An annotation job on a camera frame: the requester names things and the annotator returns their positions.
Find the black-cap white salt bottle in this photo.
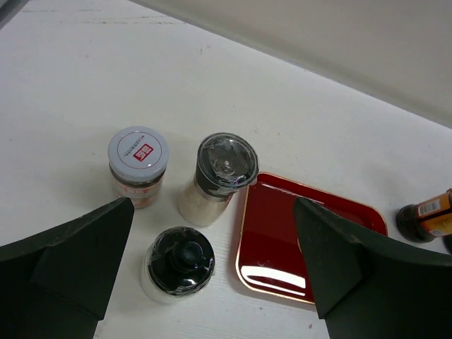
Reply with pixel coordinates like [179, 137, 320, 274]
[141, 227, 215, 304]

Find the white-lid seasoning jar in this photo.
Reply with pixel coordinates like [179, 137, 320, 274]
[107, 126, 170, 208]

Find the red-cap dark sauce bottle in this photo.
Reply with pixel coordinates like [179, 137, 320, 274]
[395, 189, 451, 243]

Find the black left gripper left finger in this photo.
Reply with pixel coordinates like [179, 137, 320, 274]
[1, 198, 134, 338]

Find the red lacquer tray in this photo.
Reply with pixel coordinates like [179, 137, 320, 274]
[235, 172, 388, 304]

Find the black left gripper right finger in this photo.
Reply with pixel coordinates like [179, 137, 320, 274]
[294, 198, 451, 338]

